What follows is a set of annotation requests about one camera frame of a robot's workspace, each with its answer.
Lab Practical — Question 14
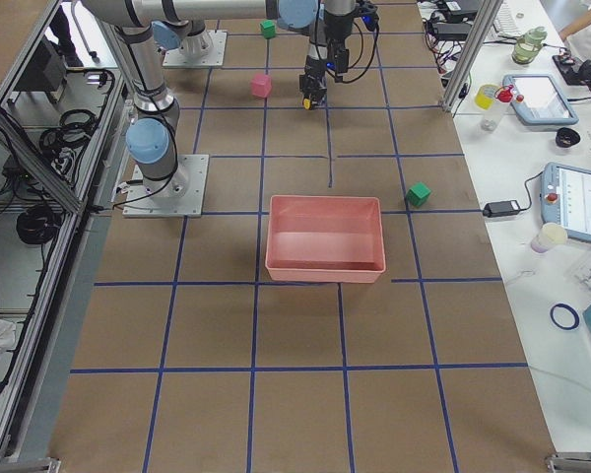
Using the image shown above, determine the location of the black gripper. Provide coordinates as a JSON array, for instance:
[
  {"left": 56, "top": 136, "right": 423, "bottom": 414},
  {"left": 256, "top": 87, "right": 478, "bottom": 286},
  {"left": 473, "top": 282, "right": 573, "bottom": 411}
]
[{"left": 299, "top": 46, "right": 350, "bottom": 101}]

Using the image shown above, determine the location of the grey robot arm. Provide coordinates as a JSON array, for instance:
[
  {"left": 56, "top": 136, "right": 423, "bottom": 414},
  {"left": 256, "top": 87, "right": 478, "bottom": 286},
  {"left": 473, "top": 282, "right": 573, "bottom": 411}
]
[
  {"left": 83, "top": 0, "right": 358, "bottom": 113},
  {"left": 113, "top": 26, "right": 184, "bottom": 199}
]

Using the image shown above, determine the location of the pink foam cube centre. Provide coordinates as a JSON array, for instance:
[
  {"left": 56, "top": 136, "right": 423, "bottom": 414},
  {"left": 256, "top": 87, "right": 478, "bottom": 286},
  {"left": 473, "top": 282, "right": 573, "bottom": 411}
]
[{"left": 250, "top": 73, "right": 273, "bottom": 99}]

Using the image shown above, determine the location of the green foam cube left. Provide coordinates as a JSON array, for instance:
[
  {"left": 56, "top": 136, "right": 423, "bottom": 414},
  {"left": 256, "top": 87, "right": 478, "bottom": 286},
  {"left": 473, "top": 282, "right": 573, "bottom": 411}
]
[{"left": 259, "top": 20, "right": 277, "bottom": 39}]

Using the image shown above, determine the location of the green foam cube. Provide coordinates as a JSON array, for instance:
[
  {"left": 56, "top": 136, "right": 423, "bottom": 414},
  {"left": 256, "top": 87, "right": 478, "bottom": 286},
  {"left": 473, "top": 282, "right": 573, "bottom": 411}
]
[
  {"left": 259, "top": 20, "right": 277, "bottom": 39},
  {"left": 405, "top": 181, "right": 431, "bottom": 208}
]

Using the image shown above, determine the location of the green foam cube right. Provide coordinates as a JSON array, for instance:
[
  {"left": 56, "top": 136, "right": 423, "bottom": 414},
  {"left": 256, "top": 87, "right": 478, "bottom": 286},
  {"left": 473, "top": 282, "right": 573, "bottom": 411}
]
[{"left": 405, "top": 181, "right": 431, "bottom": 208}]

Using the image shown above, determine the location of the pink plastic bin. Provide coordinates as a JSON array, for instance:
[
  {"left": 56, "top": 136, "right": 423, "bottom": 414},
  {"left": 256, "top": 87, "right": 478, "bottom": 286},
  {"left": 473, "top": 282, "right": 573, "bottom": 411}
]
[{"left": 265, "top": 195, "right": 386, "bottom": 284}]

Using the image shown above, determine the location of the yellow tape roll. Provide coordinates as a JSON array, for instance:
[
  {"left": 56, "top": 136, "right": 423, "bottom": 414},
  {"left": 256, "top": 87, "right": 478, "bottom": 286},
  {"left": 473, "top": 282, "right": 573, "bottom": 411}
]
[{"left": 474, "top": 84, "right": 499, "bottom": 110}]

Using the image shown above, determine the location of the green water bottle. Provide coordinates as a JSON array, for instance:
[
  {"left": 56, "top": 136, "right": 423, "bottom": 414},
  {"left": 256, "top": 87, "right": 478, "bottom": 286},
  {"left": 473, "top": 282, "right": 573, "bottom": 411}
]
[{"left": 511, "top": 27, "right": 547, "bottom": 65}]

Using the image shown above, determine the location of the black power adapter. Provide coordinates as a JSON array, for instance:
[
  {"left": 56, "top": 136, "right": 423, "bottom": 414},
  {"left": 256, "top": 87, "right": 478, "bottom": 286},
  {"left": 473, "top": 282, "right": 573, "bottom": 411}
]
[{"left": 482, "top": 200, "right": 522, "bottom": 218}]

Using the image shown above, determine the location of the blue teach pendant upper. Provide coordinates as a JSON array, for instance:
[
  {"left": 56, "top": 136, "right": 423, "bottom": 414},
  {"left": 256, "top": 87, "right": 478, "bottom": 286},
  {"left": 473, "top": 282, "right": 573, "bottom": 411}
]
[{"left": 502, "top": 74, "right": 579, "bottom": 127}]

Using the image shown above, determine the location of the blue teach pendant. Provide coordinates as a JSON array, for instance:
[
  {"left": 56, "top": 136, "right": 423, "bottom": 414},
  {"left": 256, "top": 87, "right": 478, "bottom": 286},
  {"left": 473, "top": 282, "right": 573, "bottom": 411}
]
[
  {"left": 502, "top": 74, "right": 579, "bottom": 127},
  {"left": 540, "top": 163, "right": 591, "bottom": 243}
]

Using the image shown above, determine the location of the blue teach pendant lower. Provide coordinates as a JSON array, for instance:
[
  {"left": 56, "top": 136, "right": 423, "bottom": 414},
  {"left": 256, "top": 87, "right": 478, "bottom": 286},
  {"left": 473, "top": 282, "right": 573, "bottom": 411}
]
[{"left": 540, "top": 163, "right": 591, "bottom": 243}]

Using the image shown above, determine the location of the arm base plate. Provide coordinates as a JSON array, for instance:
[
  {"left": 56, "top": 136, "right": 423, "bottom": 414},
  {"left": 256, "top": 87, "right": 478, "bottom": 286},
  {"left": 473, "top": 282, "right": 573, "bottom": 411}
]
[
  {"left": 163, "top": 30, "right": 228, "bottom": 69},
  {"left": 122, "top": 155, "right": 209, "bottom": 218}
]

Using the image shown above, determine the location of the aluminium frame post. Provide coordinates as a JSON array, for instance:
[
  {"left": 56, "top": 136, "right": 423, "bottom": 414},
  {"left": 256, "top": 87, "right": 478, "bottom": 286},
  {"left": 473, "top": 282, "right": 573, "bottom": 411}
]
[{"left": 439, "top": 0, "right": 502, "bottom": 112}]

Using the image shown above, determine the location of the blue tape ring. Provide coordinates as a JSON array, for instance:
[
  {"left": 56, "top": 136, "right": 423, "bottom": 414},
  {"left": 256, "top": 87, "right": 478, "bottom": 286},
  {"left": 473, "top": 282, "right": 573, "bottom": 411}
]
[{"left": 550, "top": 304, "right": 581, "bottom": 332}]

